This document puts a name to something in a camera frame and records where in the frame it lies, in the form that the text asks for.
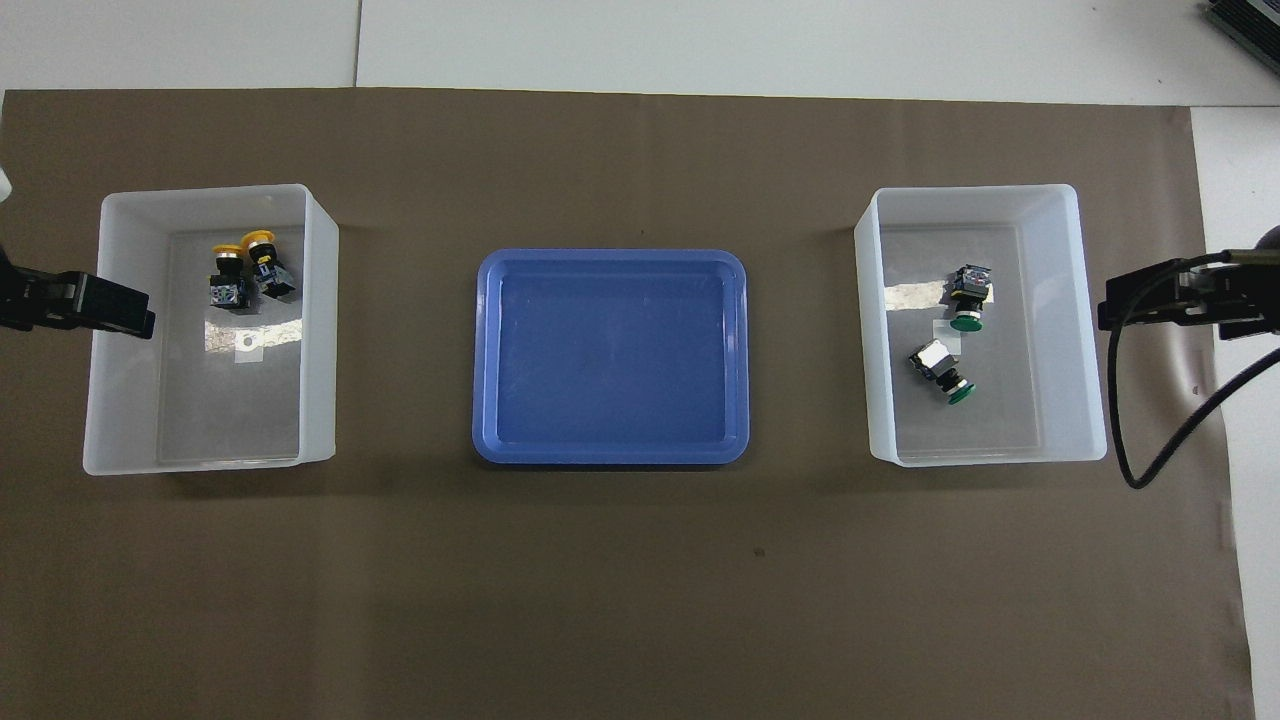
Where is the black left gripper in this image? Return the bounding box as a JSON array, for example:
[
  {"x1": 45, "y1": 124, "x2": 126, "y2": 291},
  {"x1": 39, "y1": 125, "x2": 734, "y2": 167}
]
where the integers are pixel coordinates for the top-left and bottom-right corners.
[{"x1": 0, "y1": 252, "x2": 156, "y2": 339}]

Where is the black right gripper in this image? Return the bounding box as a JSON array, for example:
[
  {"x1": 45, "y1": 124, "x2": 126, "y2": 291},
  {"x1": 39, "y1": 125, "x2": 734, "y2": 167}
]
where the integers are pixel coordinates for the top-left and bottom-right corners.
[{"x1": 1098, "y1": 225, "x2": 1280, "y2": 341}]

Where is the yellow push button switch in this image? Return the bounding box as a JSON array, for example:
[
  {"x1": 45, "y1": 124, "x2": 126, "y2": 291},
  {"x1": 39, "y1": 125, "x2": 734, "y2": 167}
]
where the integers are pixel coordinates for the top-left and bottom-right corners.
[
  {"x1": 243, "y1": 229, "x2": 298, "y2": 304},
  {"x1": 208, "y1": 243, "x2": 251, "y2": 311}
]

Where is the green push button switch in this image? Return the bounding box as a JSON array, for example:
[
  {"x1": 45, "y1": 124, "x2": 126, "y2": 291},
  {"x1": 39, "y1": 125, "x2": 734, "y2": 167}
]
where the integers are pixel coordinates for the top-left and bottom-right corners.
[
  {"x1": 907, "y1": 339, "x2": 978, "y2": 406},
  {"x1": 945, "y1": 263, "x2": 994, "y2": 334}
]

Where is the translucent white plastic box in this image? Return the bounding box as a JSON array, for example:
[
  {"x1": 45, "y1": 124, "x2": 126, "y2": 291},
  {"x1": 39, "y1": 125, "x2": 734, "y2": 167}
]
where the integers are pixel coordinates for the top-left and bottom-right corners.
[
  {"x1": 853, "y1": 183, "x2": 1109, "y2": 468},
  {"x1": 83, "y1": 183, "x2": 339, "y2": 477}
]

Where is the dark grey ribbed device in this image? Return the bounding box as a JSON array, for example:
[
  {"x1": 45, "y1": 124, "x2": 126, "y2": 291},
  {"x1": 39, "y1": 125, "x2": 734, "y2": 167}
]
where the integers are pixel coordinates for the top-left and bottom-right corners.
[{"x1": 1205, "y1": 0, "x2": 1280, "y2": 56}]

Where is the blue plastic tray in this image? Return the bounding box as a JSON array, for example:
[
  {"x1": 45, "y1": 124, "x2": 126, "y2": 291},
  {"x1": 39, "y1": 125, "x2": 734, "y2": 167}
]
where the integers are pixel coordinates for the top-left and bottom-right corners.
[{"x1": 472, "y1": 248, "x2": 751, "y2": 466}]

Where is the brown paper mat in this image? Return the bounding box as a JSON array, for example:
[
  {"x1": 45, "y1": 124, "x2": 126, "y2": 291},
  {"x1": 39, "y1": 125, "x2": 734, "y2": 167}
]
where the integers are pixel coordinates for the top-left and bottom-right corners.
[{"x1": 0, "y1": 88, "x2": 1256, "y2": 720}]

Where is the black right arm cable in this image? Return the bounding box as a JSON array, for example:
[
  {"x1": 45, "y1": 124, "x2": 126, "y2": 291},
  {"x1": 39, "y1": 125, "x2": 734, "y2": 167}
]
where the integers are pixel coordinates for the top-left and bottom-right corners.
[{"x1": 1105, "y1": 250, "x2": 1280, "y2": 491}]

